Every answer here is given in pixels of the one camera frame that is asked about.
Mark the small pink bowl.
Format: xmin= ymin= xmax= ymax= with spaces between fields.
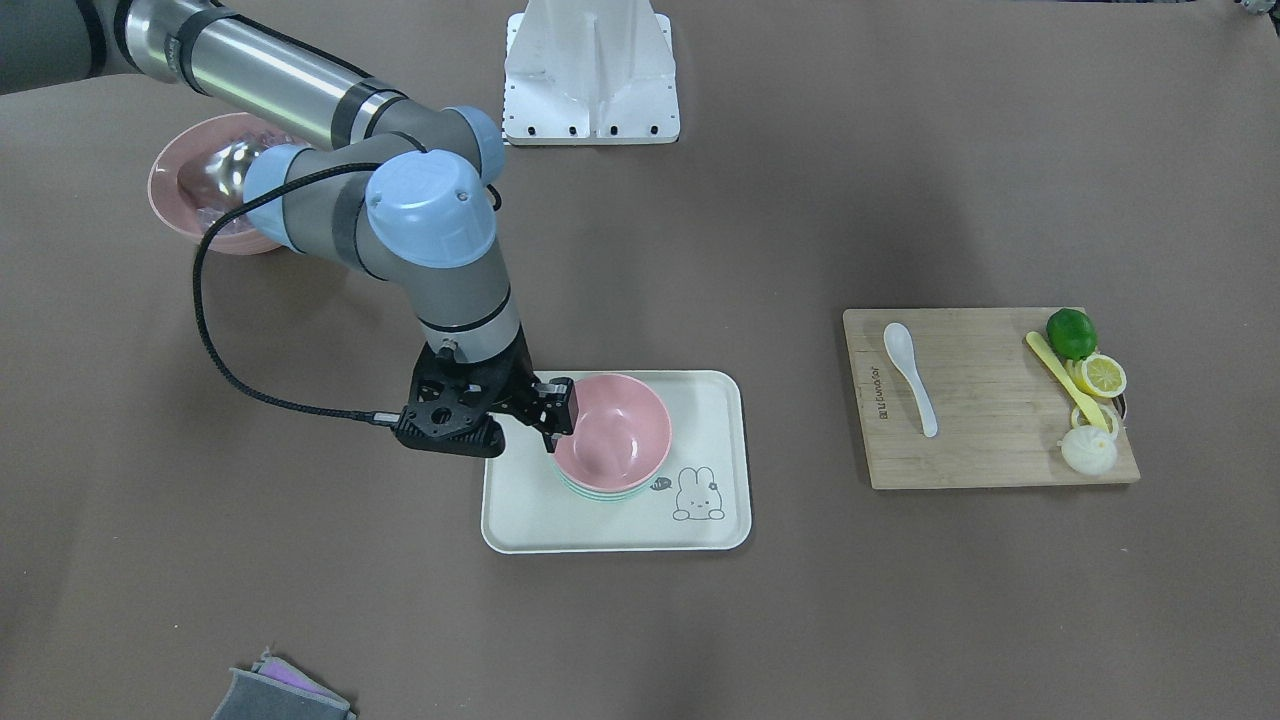
xmin=552 ymin=373 xmax=673 ymax=491

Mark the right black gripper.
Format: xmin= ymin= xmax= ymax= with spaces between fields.
xmin=393 ymin=331 xmax=579 ymax=459

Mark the lemon slice near bun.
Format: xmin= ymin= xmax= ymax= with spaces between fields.
xmin=1070 ymin=404 xmax=1123 ymax=439

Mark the green bowl stack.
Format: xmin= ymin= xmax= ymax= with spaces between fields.
xmin=556 ymin=470 xmax=657 ymax=502

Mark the grey folded cloth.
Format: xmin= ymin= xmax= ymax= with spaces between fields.
xmin=212 ymin=651 xmax=358 ymax=719

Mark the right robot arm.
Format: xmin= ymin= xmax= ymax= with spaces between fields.
xmin=3 ymin=1 xmax=577 ymax=457

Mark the white steamed bun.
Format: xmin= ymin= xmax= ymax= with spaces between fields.
xmin=1059 ymin=425 xmax=1117 ymax=477

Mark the green lime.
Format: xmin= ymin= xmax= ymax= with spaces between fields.
xmin=1044 ymin=307 xmax=1098 ymax=361

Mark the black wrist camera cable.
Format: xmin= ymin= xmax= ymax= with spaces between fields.
xmin=192 ymin=160 xmax=500 ymax=427

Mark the metal ice scoop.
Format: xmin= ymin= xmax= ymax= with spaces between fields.
xmin=177 ymin=137 xmax=268 ymax=211

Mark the cream rabbit tray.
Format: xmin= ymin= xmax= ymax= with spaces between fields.
xmin=481 ymin=370 xmax=753 ymax=553

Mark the large pink ice bowl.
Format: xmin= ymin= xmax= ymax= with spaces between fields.
xmin=147 ymin=111 xmax=307 ymax=243

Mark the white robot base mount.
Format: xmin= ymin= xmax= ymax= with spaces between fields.
xmin=502 ymin=1 xmax=682 ymax=146

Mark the bamboo cutting board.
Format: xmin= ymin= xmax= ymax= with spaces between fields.
xmin=842 ymin=307 xmax=1140 ymax=489

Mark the lemon slice near lime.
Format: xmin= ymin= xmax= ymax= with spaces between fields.
xmin=1068 ymin=354 xmax=1128 ymax=400

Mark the yellow plastic knife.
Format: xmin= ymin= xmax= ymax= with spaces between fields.
xmin=1024 ymin=331 xmax=1114 ymax=432

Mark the white ceramic spoon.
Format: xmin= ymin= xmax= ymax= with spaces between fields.
xmin=883 ymin=322 xmax=940 ymax=438

